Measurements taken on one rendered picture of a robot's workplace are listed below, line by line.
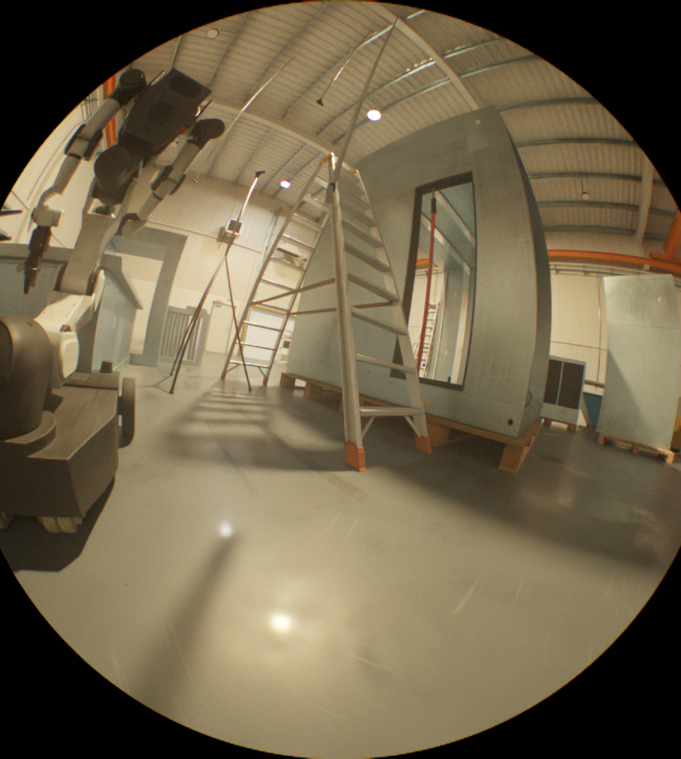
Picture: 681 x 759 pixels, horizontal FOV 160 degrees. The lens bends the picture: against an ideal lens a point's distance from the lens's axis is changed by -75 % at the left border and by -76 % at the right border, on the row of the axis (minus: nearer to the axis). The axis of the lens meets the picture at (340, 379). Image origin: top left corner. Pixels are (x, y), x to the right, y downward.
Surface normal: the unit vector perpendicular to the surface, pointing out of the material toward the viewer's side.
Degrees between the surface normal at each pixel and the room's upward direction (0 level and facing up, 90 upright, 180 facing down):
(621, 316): 90
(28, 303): 90
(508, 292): 90
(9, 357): 69
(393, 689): 0
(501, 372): 90
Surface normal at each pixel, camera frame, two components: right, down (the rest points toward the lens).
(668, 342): -0.92, -0.15
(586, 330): -0.76, -0.11
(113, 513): 0.18, -0.98
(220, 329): 0.63, 0.16
